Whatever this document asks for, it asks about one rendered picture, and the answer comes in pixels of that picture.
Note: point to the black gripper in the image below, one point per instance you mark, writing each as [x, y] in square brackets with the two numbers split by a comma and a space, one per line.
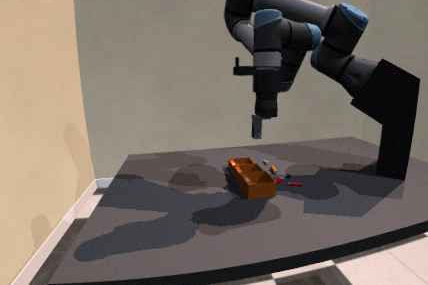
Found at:
[266, 84]

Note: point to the red usb stick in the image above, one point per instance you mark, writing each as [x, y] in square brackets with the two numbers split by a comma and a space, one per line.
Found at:
[278, 179]

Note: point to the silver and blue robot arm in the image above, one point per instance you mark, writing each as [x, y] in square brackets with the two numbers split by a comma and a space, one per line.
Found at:
[342, 26]

